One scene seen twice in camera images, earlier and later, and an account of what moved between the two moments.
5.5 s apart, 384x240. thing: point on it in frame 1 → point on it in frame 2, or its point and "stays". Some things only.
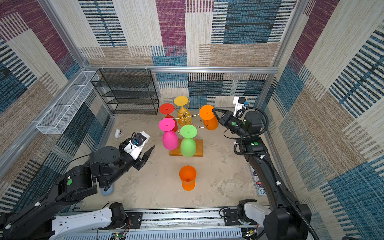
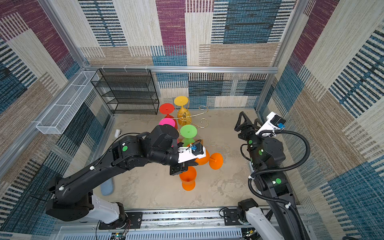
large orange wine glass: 206,113 → 215,160
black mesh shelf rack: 127,91 stays
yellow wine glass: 184,115 stays
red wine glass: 168,109 stays
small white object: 117,133 stays
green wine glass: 188,145 stays
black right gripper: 225,117 → 238,127
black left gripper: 140,161 → 182,167
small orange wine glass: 188,174 stays
